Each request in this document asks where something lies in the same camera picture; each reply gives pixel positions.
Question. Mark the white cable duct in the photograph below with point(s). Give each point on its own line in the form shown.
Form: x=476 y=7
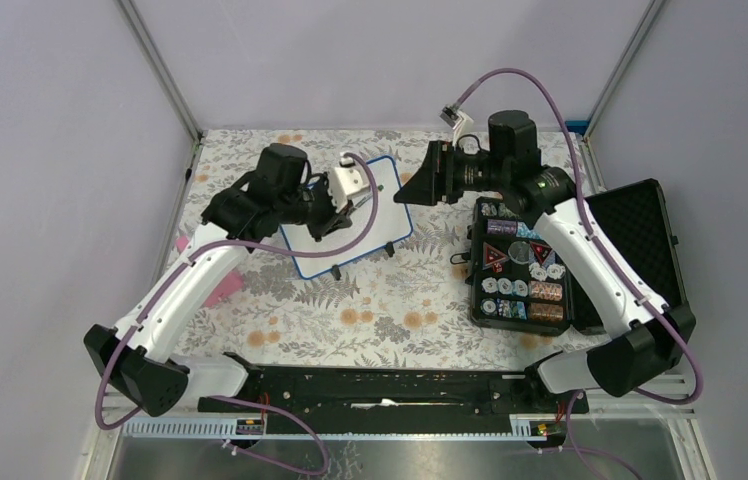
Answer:
x=252 y=427

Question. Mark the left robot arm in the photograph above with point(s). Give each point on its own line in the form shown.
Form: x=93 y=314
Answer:
x=135 y=356

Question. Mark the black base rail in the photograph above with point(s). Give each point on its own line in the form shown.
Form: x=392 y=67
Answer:
x=391 y=398

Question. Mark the blue corner clamp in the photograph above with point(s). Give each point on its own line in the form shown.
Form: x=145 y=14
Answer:
x=578 y=127

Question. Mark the white marker pen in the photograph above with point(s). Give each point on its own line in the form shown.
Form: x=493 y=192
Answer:
x=367 y=198

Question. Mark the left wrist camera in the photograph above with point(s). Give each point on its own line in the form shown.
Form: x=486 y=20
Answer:
x=346 y=181

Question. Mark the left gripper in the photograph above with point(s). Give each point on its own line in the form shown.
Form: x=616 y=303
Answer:
x=333 y=219

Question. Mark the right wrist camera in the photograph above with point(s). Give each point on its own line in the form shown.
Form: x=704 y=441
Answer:
x=459 y=122

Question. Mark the blue framed whiteboard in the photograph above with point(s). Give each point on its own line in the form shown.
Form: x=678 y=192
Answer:
x=392 y=224

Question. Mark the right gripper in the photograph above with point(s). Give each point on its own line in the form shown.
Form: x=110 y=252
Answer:
x=436 y=180

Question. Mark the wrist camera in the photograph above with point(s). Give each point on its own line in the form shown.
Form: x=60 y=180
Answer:
x=459 y=122
x=346 y=181

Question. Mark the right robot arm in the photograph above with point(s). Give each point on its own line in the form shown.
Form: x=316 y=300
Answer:
x=648 y=337

